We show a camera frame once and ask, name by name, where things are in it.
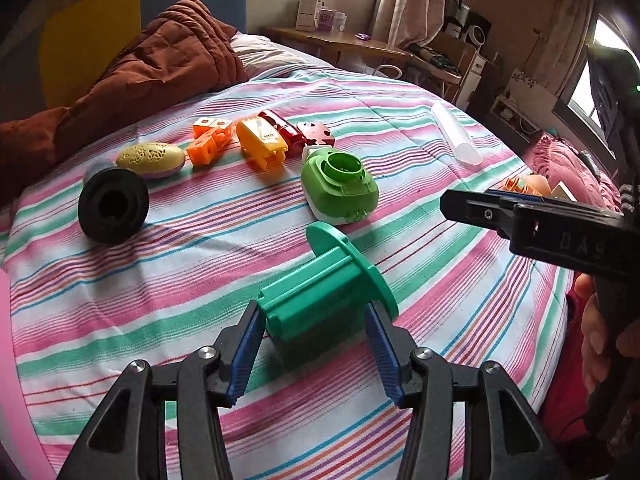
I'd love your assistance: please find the purple box on table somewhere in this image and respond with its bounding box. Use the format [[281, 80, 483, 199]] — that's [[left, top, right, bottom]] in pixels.
[[317, 6, 335, 32]]

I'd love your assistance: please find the translucent white tube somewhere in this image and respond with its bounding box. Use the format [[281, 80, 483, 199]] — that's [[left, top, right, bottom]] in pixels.
[[431, 102, 483, 166]]

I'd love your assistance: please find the red puzzle-shaped block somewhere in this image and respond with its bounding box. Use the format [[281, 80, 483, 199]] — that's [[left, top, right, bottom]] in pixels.
[[295, 120, 335, 146]]

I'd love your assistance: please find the brown quilted blanket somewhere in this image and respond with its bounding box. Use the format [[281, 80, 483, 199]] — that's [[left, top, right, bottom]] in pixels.
[[1, 0, 248, 206]]

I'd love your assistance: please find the black cylinder with clear cap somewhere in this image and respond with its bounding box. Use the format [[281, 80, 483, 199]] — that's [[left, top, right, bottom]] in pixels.
[[78, 159, 150, 246]]

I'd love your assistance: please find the white box on table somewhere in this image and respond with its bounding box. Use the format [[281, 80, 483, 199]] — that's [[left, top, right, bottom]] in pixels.
[[295, 0, 323, 32]]

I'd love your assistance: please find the yellow plastic clip case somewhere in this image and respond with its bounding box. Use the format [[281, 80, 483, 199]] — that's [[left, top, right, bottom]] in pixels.
[[236, 116, 288, 170]]

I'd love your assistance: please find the teal plastic spool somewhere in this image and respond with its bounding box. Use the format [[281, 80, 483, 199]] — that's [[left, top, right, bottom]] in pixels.
[[257, 221, 399, 342]]

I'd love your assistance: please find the red cylindrical tube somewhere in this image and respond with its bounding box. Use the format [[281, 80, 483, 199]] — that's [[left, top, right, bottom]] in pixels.
[[258, 110, 306, 157]]

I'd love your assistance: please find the green plug-in device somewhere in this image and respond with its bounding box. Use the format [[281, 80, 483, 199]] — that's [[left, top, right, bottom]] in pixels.
[[300, 145, 378, 226]]

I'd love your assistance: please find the orange plastic rack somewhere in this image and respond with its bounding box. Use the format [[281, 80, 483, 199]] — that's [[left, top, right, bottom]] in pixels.
[[500, 177, 537, 195]]

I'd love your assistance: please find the orange cube connector toy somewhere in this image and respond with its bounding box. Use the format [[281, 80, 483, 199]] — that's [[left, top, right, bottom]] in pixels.
[[186, 116, 233, 168]]

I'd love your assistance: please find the beige curtain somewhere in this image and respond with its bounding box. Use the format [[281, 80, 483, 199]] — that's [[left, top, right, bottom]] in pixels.
[[371, 0, 445, 48]]

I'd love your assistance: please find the striped pillow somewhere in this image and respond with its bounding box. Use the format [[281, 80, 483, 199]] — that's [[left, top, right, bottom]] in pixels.
[[230, 32, 333, 79]]

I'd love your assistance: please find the wooden side table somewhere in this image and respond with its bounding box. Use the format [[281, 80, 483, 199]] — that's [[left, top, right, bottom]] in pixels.
[[264, 26, 464, 86]]

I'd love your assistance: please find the yellow perforated egg-shaped case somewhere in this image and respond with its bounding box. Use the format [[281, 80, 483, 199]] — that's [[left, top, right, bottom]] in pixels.
[[115, 142, 186, 180]]

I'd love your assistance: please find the blue and yellow headboard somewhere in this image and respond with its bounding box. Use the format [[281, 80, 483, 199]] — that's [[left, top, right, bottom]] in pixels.
[[38, 0, 249, 111]]

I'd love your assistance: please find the person's right hand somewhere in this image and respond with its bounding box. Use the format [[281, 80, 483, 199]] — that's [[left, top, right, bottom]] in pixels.
[[574, 274, 640, 394]]

